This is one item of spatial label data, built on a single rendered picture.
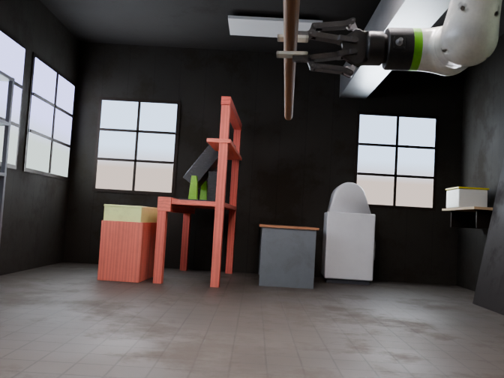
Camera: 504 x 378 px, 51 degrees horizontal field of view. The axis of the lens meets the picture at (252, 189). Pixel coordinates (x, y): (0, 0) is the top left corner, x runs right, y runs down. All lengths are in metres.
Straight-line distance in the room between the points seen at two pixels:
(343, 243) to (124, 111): 3.87
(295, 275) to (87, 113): 4.16
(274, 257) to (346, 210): 1.46
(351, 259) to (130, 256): 3.02
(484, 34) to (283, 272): 5.69
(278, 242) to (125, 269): 1.86
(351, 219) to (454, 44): 6.44
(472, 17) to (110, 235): 5.66
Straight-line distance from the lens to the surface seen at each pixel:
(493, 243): 6.48
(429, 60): 1.23
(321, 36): 1.23
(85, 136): 8.59
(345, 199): 7.51
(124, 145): 8.38
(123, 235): 6.38
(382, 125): 8.42
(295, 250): 6.61
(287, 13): 1.03
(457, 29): 1.11
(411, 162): 8.45
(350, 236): 7.48
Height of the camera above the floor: 0.80
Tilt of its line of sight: 3 degrees up
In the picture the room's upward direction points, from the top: 3 degrees clockwise
